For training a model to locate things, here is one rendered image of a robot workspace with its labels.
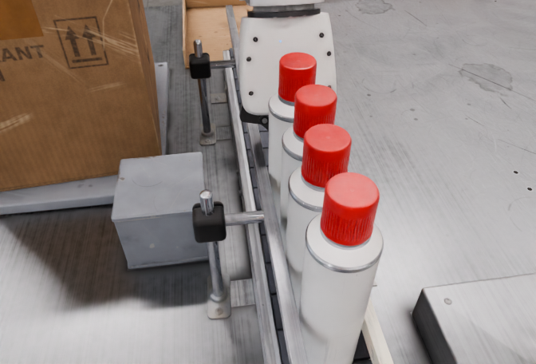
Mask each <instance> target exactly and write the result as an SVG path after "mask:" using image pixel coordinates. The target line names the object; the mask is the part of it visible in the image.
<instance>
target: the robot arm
mask: <svg viewBox="0 0 536 364"><path fill-rule="evenodd" d="M239 1H246V4H247V5H248V6H253V10H252V11H248V12H247V16H245V17H242V19H241V25H240V33H239V52H238V68H239V88H240V94H241V99H242V103H241V108H240V113H239V117H240V120H241V121H242V122H246V123H252V124H260V125H262V126H263V127H264V128H266V129H267V130H268V131H269V108H268V102H269V99H270V98H271V97H272V96H273V95H274V94H275V93H277V92H278V79H279V60H280V59H281V57H282V56H283V55H285V54H287V53H294V52H301V53H307V54H310V55H312V56H313V57H314V58H315V59H316V61H317V72H316V83H315V85H325V86H327V87H330V88H331V89H332V90H333V91H334V92H335V93H336V94H337V81H336V68H335V57H334V48H333V35H332V29H331V24H330V20H329V13H324V12H321V8H315V7H314V3H319V2H324V1H325V0H239Z"/></svg>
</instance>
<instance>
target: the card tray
mask: <svg viewBox="0 0 536 364"><path fill-rule="evenodd" d="M227 5H232V6H233V11H234V17H235V21H236V26H237V29H238V36H239V33H240V25H241V19H242V17H245V16H247V12H248V11H252V10H253V6H248V5H247V4H246V1H239V0H183V58H184V64H185V69H190V68H189V55H190V54H191V53H195V51H194V45H193V42H194V40H196V39H199V40H200V41H201V42H202V47H203V53H209V55H210V61H219V60H223V51H224V50H227V49H230V48H232V44H231V36H230V31H229V26H228V22H227V14H226V6H227Z"/></svg>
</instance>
